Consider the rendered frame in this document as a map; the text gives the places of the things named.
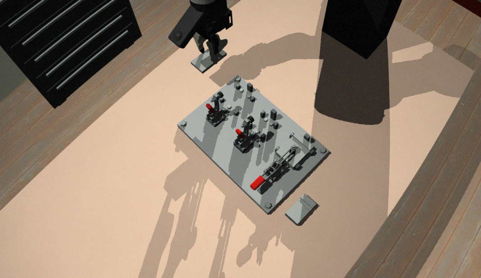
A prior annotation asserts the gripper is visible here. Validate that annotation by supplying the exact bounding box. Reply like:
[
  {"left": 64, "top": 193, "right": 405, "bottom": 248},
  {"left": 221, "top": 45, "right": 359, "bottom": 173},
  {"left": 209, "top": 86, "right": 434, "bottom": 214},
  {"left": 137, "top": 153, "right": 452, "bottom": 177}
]
[{"left": 190, "top": 0, "right": 233, "bottom": 64}]

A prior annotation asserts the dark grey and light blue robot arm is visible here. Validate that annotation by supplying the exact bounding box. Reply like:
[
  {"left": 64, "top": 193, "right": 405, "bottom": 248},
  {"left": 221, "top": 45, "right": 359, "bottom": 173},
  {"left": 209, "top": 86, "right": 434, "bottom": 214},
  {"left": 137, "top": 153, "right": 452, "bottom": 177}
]
[{"left": 168, "top": 0, "right": 215, "bottom": 49}]

